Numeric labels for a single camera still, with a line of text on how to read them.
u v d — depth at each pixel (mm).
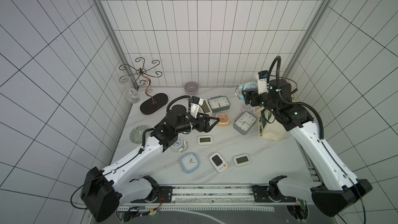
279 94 474
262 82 596
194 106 637
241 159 815
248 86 696
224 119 976
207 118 603
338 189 372
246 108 1036
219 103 1067
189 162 800
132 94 900
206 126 612
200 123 610
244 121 976
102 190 375
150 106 1061
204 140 888
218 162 796
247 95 621
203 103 1041
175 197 727
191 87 1165
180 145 851
